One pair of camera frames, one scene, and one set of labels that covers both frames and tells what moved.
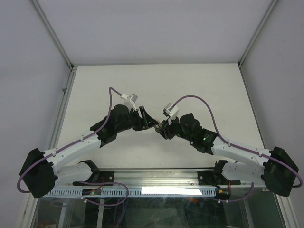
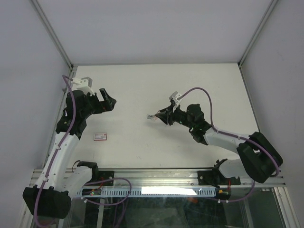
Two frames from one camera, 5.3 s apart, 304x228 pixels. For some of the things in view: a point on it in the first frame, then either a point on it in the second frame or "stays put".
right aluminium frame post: (270, 8) stays put
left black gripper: (145, 121) to (107, 105)
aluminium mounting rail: (181, 178) stays put
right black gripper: (165, 130) to (167, 114)
